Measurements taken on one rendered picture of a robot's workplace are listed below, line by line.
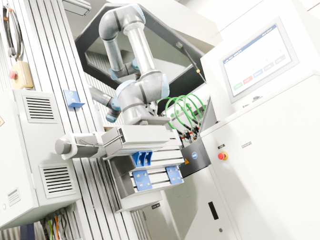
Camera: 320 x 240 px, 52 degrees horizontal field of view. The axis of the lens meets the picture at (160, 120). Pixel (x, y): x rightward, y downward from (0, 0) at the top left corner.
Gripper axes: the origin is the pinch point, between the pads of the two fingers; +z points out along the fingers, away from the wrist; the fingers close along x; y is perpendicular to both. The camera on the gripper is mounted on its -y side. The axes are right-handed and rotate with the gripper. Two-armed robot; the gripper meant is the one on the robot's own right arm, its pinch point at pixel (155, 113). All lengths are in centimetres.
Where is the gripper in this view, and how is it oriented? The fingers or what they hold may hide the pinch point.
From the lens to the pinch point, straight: 211.4
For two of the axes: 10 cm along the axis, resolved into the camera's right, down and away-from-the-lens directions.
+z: 3.3, 9.0, -2.9
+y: -6.8, 0.1, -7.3
